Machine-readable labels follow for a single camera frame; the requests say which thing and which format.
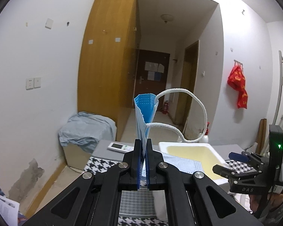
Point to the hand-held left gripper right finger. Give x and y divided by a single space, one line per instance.
148 167

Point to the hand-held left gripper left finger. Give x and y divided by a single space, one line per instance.
138 167

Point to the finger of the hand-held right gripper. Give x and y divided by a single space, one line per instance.
222 170
238 156

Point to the blue face mask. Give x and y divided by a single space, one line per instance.
142 108
181 166

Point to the person's right hand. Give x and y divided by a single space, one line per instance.
277 200

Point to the white remote control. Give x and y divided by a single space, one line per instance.
119 146

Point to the wooden boards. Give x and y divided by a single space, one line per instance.
261 134

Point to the houndstooth tablecloth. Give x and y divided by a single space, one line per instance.
101 164

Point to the white pump bottle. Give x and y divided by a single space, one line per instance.
203 138

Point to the red plastic bag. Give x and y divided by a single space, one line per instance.
243 98
235 78

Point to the red fire extinguisher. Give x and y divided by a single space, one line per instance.
165 107

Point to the cardboard box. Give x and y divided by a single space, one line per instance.
75 156

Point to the blue-grey cloth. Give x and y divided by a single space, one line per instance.
85 127

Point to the blue door notice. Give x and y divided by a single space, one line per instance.
157 76

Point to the square white door notice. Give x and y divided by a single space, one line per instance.
151 75

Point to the narrow white door notice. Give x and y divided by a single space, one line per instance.
161 67

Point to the wide white door notice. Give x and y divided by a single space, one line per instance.
151 66

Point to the wooden wardrobe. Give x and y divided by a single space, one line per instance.
103 63

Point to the dark brown door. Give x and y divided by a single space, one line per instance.
143 56

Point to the printed magazine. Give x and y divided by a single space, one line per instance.
4 207

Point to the ceiling lamp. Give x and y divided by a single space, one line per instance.
167 18

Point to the wooden doorway frame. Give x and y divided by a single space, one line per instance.
196 75

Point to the metal wall hook rack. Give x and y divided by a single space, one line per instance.
238 62

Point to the white wall switch plate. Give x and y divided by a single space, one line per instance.
37 82
29 84

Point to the white wall box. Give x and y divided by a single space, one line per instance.
49 23

